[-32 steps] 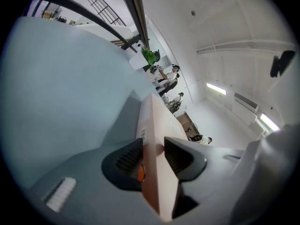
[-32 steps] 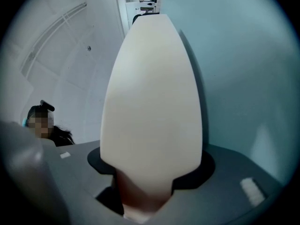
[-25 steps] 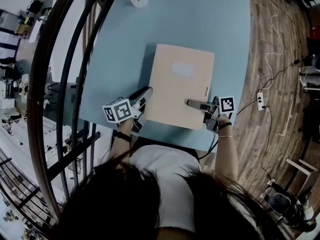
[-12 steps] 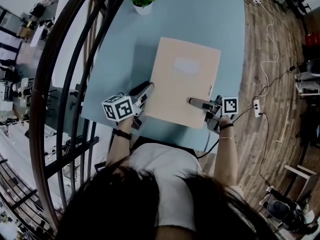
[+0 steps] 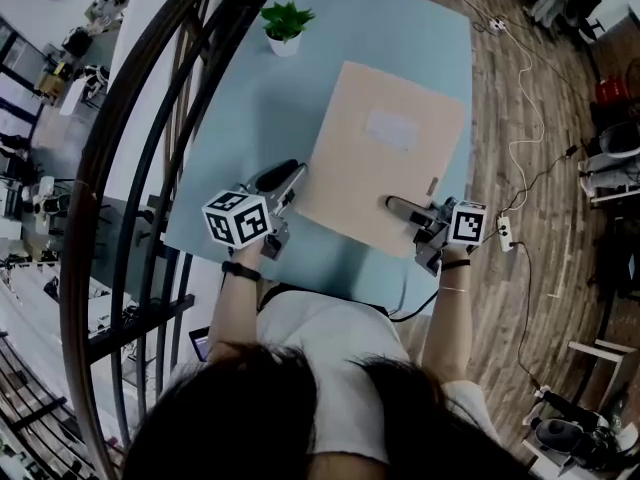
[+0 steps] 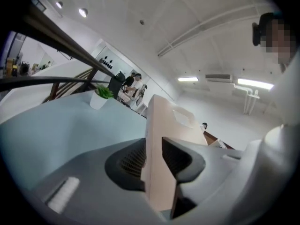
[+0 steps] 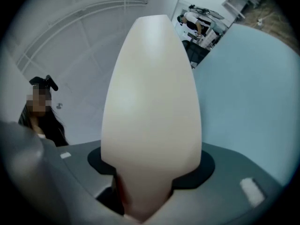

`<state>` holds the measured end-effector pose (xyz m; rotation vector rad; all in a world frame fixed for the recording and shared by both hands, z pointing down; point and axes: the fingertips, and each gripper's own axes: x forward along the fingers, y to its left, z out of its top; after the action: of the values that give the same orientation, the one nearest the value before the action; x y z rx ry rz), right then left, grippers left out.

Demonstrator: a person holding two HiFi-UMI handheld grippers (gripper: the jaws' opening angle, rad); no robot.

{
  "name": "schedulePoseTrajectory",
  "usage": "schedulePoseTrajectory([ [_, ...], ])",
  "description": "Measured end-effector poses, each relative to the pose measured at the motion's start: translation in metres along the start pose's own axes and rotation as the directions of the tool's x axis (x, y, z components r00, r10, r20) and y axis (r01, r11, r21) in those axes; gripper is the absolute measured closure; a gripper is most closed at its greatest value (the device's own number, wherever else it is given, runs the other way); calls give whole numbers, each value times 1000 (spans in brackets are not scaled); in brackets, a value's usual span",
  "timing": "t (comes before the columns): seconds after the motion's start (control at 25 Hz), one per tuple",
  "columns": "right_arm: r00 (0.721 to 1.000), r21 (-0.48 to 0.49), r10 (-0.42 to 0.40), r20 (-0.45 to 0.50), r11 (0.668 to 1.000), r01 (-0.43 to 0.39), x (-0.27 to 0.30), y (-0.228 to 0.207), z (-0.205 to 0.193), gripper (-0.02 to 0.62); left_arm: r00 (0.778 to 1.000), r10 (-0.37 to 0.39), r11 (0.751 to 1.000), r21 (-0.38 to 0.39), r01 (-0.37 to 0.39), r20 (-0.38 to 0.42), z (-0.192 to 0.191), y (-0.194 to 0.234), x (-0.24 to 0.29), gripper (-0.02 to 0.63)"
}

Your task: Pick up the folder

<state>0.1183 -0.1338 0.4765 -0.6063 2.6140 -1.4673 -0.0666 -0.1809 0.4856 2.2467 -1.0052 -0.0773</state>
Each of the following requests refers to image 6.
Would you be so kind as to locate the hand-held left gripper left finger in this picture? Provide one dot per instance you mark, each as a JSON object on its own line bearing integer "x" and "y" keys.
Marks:
{"x": 93, "y": 172}

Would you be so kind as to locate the black head-worn camera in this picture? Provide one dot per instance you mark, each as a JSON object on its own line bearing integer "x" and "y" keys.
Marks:
{"x": 260, "y": 30}

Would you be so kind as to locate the round ceiling lamp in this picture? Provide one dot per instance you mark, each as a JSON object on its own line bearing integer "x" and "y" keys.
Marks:
{"x": 59, "y": 4}
{"x": 83, "y": 12}

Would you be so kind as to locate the ceiling smoke detector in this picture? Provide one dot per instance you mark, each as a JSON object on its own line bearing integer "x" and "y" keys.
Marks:
{"x": 141, "y": 21}

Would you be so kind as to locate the dark wooden handrail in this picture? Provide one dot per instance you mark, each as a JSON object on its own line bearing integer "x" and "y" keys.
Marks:
{"x": 65, "y": 42}

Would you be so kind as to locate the green plant in white pot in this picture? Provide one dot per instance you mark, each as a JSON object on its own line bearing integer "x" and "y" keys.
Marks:
{"x": 99, "y": 99}

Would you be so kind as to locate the brown wooden partition edge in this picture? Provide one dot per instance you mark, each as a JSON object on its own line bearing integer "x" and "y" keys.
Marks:
{"x": 218, "y": 139}

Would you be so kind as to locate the white wall pipes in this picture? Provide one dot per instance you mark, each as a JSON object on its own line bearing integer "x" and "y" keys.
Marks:
{"x": 250, "y": 100}

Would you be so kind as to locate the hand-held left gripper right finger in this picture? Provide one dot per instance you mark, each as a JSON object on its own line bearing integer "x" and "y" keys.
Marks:
{"x": 187, "y": 158}

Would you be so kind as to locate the long fluorescent ceiling light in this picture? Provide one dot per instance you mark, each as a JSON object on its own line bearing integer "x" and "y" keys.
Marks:
{"x": 187, "y": 79}
{"x": 255, "y": 84}

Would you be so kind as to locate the black backpack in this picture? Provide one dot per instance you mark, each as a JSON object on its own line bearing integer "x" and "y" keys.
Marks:
{"x": 116, "y": 83}

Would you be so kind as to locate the row of black wall items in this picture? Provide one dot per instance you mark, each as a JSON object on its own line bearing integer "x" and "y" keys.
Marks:
{"x": 106, "y": 62}

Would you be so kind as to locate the white air conditioner unit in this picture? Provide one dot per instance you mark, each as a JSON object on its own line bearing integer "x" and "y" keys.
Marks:
{"x": 219, "y": 78}

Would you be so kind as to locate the white ceiling conduit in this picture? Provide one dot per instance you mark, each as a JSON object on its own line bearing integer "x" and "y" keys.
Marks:
{"x": 201, "y": 28}

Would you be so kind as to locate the beige pink folder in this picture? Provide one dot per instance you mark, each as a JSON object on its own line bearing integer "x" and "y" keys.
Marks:
{"x": 159, "y": 123}

